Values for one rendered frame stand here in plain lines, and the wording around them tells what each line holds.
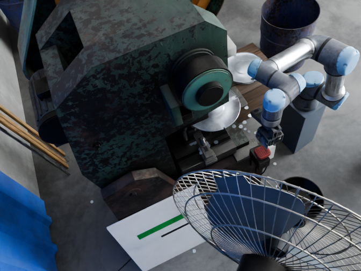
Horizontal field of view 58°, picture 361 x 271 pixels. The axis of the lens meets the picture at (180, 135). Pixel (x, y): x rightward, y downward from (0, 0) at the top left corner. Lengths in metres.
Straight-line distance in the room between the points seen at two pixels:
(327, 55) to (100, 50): 0.98
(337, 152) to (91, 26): 1.93
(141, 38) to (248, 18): 2.44
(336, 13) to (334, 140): 1.36
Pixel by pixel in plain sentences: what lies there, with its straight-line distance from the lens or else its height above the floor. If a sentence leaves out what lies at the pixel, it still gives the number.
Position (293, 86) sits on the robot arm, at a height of 1.18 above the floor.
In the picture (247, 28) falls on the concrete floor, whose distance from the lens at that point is 3.27.
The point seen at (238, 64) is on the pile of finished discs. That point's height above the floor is 0.38.
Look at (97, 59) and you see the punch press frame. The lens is 1.00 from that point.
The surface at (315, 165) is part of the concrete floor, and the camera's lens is 2.46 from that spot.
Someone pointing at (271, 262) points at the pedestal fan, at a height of 1.37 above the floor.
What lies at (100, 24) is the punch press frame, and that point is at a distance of 1.11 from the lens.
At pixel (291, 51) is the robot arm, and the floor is 1.12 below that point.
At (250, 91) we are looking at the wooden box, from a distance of 2.32.
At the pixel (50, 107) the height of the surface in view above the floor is 1.25.
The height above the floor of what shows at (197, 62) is 1.42.
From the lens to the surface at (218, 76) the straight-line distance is 1.03.
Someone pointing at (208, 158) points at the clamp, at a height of 0.74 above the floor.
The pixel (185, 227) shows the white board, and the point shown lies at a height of 0.26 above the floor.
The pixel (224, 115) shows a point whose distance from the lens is 1.66.
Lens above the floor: 2.15
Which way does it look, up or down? 58 degrees down
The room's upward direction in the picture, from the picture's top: 16 degrees counter-clockwise
